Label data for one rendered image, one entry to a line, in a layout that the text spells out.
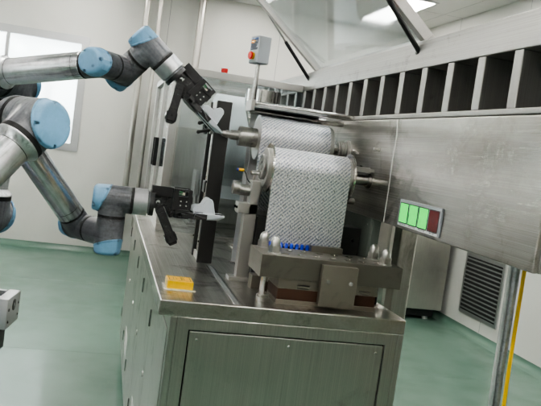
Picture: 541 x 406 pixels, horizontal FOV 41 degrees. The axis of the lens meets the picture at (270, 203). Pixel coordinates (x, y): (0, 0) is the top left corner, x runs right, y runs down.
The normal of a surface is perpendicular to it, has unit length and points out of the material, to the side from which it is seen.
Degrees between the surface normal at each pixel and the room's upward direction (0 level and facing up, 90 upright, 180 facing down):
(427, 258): 90
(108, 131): 90
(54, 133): 84
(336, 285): 90
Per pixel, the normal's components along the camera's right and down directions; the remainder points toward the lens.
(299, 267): 0.22, 0.10
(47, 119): 0.87, 0.06
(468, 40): -0.97, -0.12
